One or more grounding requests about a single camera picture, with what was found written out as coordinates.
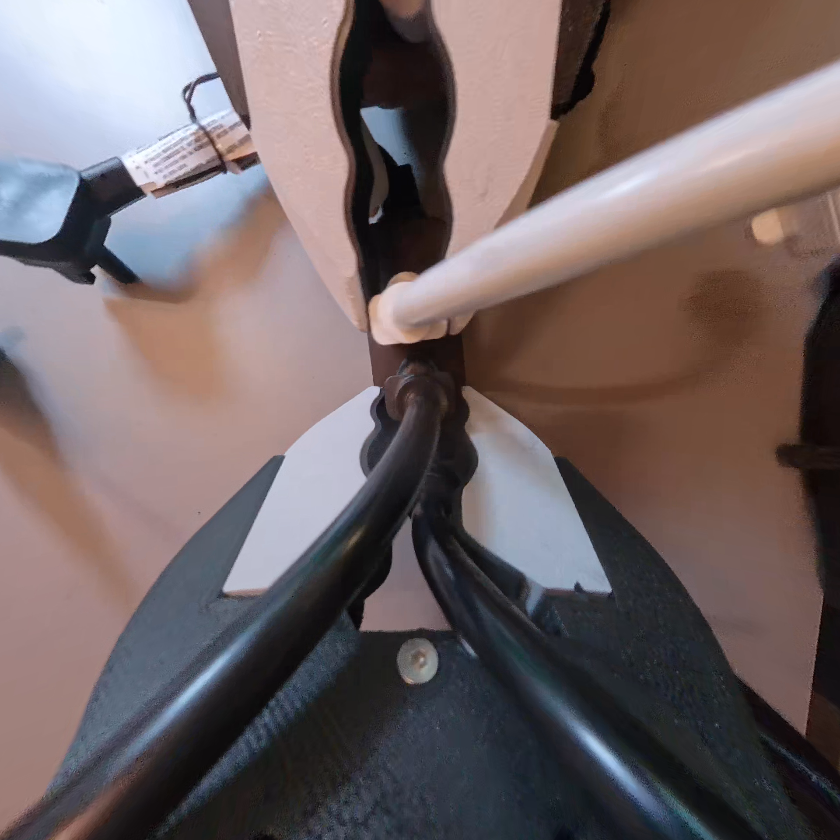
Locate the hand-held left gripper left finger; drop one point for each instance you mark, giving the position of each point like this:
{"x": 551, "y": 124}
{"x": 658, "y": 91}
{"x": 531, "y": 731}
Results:
{"x": 302, "y": 499}

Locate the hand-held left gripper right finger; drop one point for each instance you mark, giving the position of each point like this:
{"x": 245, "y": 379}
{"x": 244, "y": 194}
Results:
{"x": 531, "y": 512}

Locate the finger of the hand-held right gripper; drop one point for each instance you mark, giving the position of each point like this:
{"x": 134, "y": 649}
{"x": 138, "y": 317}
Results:
{"x": 289, "y": 131}
{"x": 505, "y": 98}

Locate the black power strip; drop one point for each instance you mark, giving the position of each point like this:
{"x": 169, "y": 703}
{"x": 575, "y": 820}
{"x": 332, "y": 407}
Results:
{"x": 382, "y": 358}

